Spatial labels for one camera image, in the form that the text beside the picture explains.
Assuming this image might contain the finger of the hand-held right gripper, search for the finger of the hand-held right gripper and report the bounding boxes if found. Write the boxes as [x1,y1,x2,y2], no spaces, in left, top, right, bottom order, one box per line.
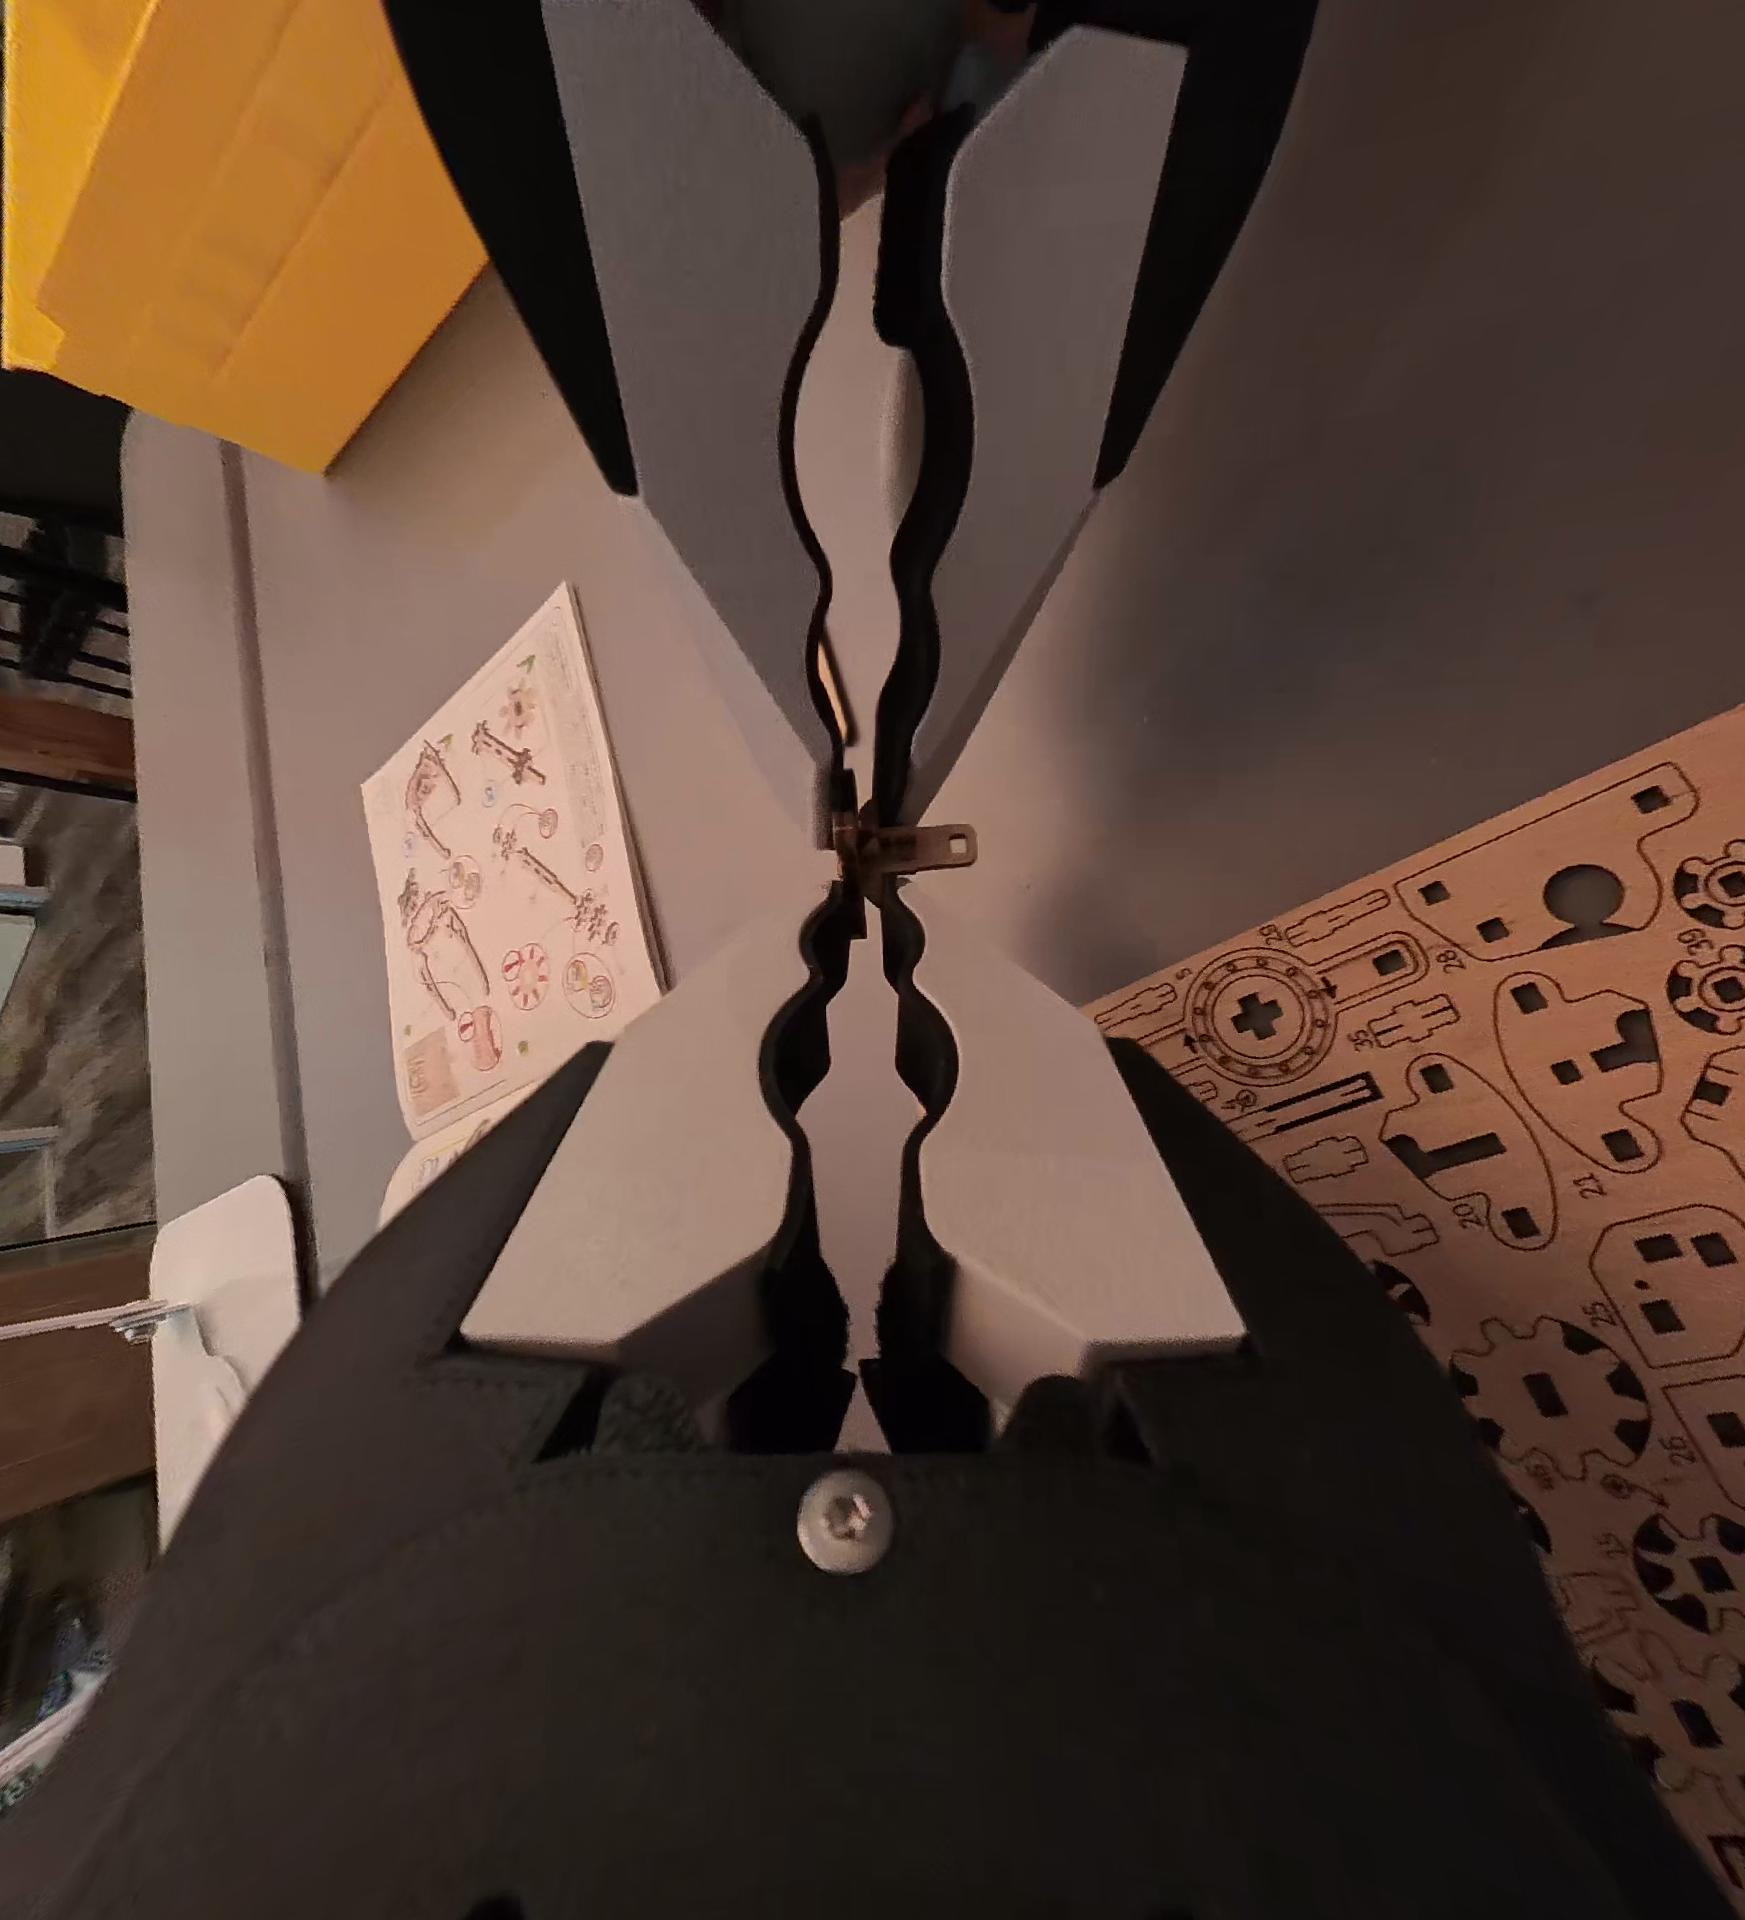
[871,26,1182,818]
[538,0,858,828]

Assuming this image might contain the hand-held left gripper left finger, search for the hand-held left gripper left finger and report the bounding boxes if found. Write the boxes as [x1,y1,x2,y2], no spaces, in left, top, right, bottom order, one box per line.
[459,883,852,1442]

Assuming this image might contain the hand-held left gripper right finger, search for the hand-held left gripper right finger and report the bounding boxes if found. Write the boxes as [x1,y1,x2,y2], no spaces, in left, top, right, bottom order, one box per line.
[877,876,1248,1388]

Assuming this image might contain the laser-cut plywood parts sheet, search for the laser-cut plywood parts sheet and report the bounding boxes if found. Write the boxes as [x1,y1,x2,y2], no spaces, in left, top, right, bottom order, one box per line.
[1082,659,1745,1920]

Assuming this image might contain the stacked yellow plastic bins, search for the stacked yellow plastic bins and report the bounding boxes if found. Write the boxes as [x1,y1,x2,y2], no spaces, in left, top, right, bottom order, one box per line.
[1,0,491,474]

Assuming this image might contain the assembly instruction booklet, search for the assembly instruction booklet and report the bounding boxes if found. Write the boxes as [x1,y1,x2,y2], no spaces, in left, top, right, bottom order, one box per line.
[359,582,667,1231]

